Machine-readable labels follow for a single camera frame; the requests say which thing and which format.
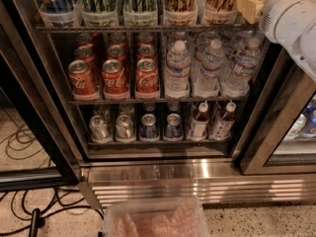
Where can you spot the blue can front right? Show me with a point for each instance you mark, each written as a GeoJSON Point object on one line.
{"type": "Point", "coordinates": [174, 128]}

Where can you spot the green tall can right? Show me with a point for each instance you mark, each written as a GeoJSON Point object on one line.
{"type": "Point", "coordinates": [140, 12]}

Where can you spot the water bottle front right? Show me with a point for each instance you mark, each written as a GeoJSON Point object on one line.
{"type": "Point", "coordinates": [235, 77]}

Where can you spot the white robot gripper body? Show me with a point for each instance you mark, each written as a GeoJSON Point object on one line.
{"type": "Point", "coordinates": [278, 19]}

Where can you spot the green tall can left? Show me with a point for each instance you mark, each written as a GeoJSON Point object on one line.
{"type": "Point", "coordinates": [100, 13]}

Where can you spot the tea bottle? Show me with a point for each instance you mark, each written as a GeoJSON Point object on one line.
{"type": "Point", "coordinates": [223, 121]}
{"type": "Point", "coordinates": [198, 122]}

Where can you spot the middle wire shelf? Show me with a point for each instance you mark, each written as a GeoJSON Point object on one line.
{"type": "Point", "coordinates": [159, 100]}

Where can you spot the wire shelf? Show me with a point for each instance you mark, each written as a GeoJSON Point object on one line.
{"type": "Point", "coordinates": [159, 100]}
{"type": "Point", "coordinates": [151, 29]}

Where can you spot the red cola can front middle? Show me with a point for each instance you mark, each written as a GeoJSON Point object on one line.
{"type": "Point", "coordinates": [115, 82]}

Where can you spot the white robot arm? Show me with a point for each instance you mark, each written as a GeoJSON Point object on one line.
{"type": "Point", "coordinates": [303, 53]}

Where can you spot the silver can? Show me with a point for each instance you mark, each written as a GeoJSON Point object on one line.
{"type": "Point", "coordinates": [125, 131]}
{"type": "Point", "coordinates": [99, 130]}

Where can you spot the steel fridge base grille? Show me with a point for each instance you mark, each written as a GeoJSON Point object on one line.
{"type": "Point", "coordinates": [210, 180]}

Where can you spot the tea bottle right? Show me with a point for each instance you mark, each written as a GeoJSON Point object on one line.
{"type": "Point", "coordinates": [223, 121]}

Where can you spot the red cola can front right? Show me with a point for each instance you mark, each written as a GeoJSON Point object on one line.
{"type": "Point", "coordinates": [146, 79]}

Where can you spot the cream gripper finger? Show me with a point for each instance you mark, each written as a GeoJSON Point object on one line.
{"type": "Point", "coordinates": [250, 9]}

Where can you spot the water bottle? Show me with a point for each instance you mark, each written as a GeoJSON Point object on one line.
{"type": "Point", "coordinates": [235, 77]}
{"type": "Point", "coordinates": [209, 70]}
{"type": "Point", "coordinates": [177, 70]}

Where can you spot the tea bottle left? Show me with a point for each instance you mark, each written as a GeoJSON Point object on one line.
{"type": "Point", "coordinates": [198, 122]}

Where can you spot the red cola can front left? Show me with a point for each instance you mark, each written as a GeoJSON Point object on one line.
{"type": "Point", "coordinates": [83, 81]}

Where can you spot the silver can front left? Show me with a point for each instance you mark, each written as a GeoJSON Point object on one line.
{"type": "Point", "coordinates": [99, 130]}

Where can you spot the left fridge door frame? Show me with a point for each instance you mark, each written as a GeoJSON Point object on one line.
{"type": "Point", "coordinates": [34, 84]}

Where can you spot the right fridge door frame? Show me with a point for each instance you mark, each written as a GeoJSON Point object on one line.
{"type": "Point", "coordinates": [278, 95]}

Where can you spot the red cola can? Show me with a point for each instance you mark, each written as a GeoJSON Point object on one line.
{"type": "Point", "coordinates": [83, 81]}
{"type": "Point", "coordinates": [146, 79]}
{"type": "Point", "coordinates": [115, 82]}

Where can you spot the blue can front left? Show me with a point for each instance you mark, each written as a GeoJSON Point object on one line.
{"type": "Point", "coordinates": [148, 128]}

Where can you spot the clear plastic bin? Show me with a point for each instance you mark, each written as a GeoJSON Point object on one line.
{"type": "Point", "coordinates": [156, 217]}

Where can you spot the water bottle front middle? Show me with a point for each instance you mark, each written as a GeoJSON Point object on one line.
{"type": "Point", "coordinates": [209, 70]}

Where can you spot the silver can front right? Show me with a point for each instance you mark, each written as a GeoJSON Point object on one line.
{"type": "Point", "coordinates": [125, 131]}

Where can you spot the orange tall can middle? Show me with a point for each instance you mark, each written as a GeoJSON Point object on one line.
{"type": "Point", "coordinates": [219, 12]}

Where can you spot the fridge door frame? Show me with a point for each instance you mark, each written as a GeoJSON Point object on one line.
{"type": "Point", "coordinates": [278, 95]}
{"type": "Point", "coordinates": [34, 84]}

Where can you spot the green tall can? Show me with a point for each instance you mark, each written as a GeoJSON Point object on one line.
{"type": "Point", "coordinates": [100, 13]}
{"type": "Point", "coordinates": [140, 12]}

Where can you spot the top wire shelf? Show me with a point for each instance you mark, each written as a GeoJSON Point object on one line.
{"type": "Point", "coordinates": [151, 29]}

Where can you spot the blue red tall can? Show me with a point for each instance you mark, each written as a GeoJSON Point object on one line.
{"type": "Point", "coordinates": [61, 13]}

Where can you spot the water bottle front left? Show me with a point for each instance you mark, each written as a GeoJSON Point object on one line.
{"type": "Point", "coordinates": [177, 70]}

